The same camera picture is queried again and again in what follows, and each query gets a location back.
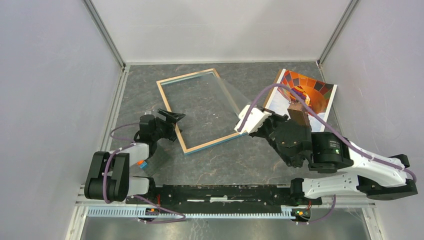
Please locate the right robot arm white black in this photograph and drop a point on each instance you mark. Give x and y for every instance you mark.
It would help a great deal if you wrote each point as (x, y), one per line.
(377, 177)

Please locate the wooden picture frame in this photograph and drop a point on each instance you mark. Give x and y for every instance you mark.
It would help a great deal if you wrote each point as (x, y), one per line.
(198, 112)

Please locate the grey building block baseplate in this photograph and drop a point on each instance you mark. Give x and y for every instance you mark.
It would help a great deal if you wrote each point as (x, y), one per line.
(157, 161)

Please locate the aluminium frame rail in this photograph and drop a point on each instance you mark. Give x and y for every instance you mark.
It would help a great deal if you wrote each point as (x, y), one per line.
(136, 208)

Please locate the blue building block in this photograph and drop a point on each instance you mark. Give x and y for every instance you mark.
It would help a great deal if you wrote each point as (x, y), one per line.
(143, 167)

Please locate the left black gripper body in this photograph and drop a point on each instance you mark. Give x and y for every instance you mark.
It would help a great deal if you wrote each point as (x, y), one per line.
(164, 129)

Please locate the clear glass pane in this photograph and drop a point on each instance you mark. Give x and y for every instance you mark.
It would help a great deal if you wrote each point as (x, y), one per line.
(212, 99)

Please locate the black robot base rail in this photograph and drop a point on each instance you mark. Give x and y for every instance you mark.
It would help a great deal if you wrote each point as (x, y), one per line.
(170, 195)

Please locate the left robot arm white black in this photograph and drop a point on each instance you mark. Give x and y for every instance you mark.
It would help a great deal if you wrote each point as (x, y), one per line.
(108, 178)

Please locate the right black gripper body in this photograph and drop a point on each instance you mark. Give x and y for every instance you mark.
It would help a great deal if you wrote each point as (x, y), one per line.
(267, 131)

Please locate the hot air balloon photo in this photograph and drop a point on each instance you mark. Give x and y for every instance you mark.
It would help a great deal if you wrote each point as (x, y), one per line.
(318, 95)

